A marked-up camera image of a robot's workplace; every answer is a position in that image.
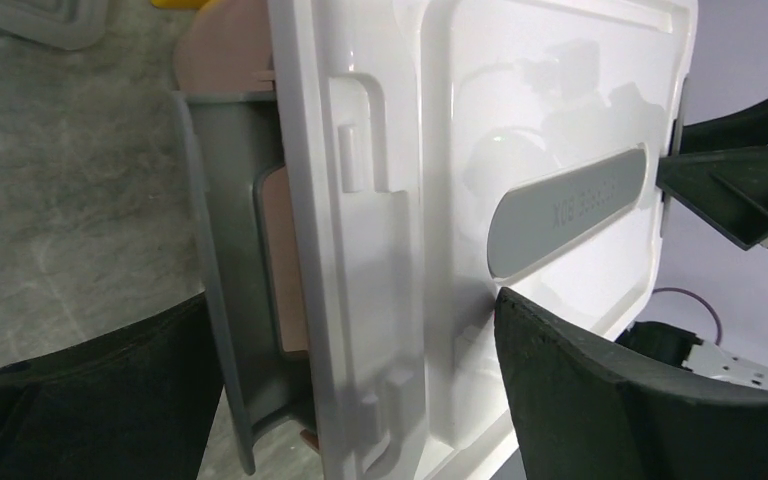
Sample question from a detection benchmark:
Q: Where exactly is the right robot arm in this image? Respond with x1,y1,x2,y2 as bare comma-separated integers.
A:
494,99,768,479

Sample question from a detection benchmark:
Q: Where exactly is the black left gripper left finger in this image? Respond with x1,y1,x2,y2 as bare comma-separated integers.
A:
0,295,223,479

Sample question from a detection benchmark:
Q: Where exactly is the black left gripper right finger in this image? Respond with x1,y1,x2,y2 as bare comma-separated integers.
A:
494,288,768,479

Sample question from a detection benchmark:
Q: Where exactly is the grey tool case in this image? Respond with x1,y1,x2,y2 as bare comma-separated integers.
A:
0,0,109,50

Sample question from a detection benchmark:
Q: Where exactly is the grey bin latch handle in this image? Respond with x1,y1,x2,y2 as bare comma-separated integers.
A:
171,91,316,475

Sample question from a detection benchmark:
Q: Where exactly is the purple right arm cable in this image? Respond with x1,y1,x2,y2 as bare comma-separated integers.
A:
652,286,724,347

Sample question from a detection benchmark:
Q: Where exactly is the yellow test tube rack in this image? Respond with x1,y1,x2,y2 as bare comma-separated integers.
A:
150,0,209,10

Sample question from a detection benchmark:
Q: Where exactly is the pink plastic bin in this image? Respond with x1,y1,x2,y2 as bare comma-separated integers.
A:
173,0,322,455

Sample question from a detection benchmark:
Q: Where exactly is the white bin lid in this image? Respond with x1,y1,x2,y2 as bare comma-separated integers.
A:
268,1,698,479

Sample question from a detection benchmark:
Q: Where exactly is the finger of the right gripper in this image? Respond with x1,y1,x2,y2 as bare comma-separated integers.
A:
656,98,768,250

